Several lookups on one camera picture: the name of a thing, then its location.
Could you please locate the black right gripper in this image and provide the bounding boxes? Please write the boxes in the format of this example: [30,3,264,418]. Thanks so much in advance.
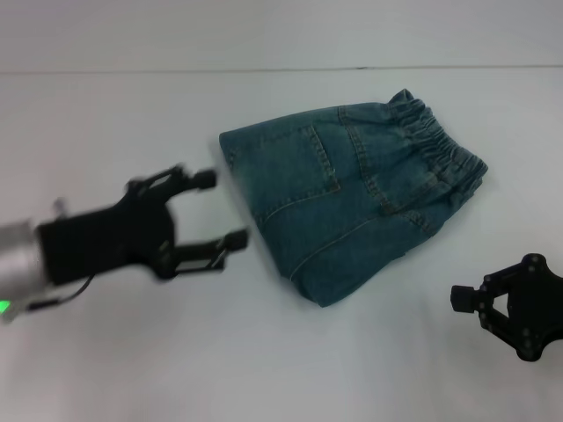
[450,252,563,363]

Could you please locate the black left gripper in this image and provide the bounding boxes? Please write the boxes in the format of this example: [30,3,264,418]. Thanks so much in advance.
[37,164,252,287]

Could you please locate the blue denim shorts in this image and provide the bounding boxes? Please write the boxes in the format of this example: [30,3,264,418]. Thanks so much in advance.
[218,88,489,305]

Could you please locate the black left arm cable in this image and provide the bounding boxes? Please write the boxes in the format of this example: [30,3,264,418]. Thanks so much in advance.
[26,272,96,311]

